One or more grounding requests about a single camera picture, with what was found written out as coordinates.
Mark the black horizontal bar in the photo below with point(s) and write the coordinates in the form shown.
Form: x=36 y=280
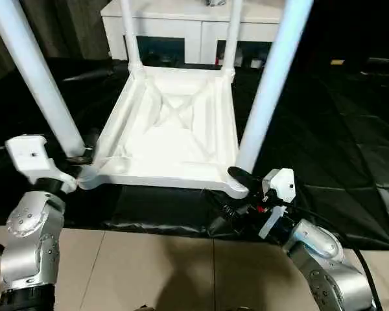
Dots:
x=384 y=61

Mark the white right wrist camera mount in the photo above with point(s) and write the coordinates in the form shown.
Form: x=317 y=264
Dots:
x=283 y=184

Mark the black mat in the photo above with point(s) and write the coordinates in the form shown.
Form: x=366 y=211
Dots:
x=327 y=129

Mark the small yellow label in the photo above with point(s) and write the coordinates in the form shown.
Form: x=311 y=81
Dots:
x=337 y=62

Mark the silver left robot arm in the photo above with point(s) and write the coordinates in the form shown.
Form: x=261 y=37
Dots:
x=29 y=252

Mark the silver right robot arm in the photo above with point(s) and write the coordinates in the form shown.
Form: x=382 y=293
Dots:
x=327 y=282

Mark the white plastic table top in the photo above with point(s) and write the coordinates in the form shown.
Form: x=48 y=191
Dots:
x=175 y=145

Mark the white cabinet with glass doors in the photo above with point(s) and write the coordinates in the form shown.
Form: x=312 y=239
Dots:
x=168 y=19

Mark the small red white figurine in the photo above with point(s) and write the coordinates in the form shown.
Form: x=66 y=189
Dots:
x=218 y=60

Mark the dark object on cabinet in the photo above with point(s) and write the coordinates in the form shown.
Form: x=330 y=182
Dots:
x=215 y=2

